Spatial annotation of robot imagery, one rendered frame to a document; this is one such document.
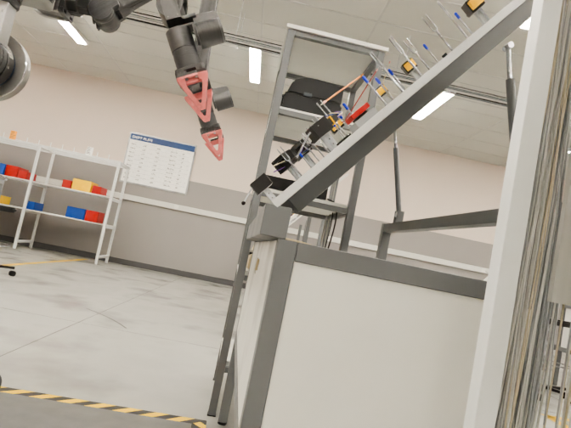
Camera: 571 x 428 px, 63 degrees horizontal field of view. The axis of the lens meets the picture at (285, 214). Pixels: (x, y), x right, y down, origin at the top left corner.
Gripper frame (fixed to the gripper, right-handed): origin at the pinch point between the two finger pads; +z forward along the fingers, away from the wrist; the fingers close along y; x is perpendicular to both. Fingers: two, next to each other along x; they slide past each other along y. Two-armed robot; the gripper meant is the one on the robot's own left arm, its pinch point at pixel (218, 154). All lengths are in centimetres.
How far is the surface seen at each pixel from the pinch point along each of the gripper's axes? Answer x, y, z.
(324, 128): -28.5, -34.5, 8.5
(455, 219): -63, -15, 44
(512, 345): -33, -88, 58
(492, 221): -63, -36, 45
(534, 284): -39, -88, 50
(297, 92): -46, 71, -33
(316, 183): -20, -46, 23
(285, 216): -9, -60, 28
